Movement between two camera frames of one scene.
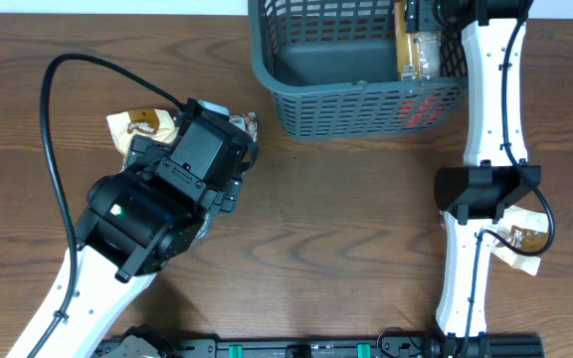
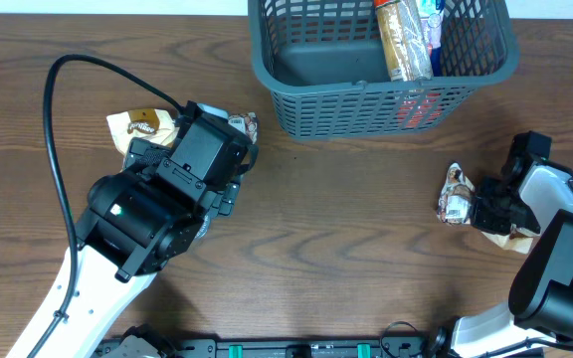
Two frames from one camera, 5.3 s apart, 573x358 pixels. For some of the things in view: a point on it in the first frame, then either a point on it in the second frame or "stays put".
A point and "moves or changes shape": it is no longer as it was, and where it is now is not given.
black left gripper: (147, 155) stays put
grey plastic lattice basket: (332, 68) stays put
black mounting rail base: (306, 346) stays put
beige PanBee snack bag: (151, 123) stays put
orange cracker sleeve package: (418, 55) moves or changes shape
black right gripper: (420, 16) to (479, 218)
